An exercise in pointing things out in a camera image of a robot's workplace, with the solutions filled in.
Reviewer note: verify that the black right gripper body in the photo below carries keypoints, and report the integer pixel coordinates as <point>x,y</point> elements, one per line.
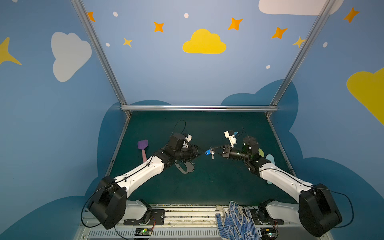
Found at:
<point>226,151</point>

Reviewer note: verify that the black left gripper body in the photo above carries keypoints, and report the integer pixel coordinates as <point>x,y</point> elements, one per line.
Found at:
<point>195,151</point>

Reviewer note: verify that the blue capped key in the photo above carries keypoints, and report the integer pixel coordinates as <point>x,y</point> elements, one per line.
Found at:
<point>210,152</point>

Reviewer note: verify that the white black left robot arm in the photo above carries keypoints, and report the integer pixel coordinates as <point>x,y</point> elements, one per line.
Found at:
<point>109,203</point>

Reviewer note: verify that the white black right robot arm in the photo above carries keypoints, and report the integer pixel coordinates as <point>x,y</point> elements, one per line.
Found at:
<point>315,208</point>

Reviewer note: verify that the light blue green toy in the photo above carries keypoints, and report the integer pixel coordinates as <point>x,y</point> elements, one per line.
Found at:
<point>266,167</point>

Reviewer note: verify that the blue dotted work glove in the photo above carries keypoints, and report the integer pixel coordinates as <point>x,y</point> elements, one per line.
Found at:
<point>235,224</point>

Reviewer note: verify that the left green circuit board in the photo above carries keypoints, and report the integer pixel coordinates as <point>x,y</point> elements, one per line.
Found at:
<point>143,232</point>

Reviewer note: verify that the green circuit board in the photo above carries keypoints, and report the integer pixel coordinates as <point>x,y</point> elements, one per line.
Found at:
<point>143,232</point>
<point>269,233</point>

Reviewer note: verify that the right green circuit board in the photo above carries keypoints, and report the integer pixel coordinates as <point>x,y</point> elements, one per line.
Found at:
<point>269,233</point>

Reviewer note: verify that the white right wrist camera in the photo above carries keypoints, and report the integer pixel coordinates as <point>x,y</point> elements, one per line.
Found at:
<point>231,136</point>

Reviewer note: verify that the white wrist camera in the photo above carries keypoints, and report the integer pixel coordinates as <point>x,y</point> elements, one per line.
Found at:
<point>188,138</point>
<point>231,136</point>

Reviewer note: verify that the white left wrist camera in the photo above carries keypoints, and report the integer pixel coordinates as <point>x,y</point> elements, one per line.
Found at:
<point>188,138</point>

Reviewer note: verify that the purple toy shovel pink handle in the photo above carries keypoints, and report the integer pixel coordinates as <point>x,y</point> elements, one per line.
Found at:
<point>142,145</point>

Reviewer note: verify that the aluminium right corner post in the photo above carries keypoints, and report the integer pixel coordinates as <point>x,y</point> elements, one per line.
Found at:
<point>311,38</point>

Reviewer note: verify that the aluminium corner post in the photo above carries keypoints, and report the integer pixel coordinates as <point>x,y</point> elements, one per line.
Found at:
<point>311,38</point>
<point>88,26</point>

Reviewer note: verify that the aluminium back frame rail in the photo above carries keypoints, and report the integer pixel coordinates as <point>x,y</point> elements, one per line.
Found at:
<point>199,108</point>

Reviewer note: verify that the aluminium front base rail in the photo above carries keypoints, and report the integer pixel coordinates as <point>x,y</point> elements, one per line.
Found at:
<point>182,222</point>

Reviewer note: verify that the aluminium left corner post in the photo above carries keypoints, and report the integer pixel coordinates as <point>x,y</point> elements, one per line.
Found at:
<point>88,26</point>

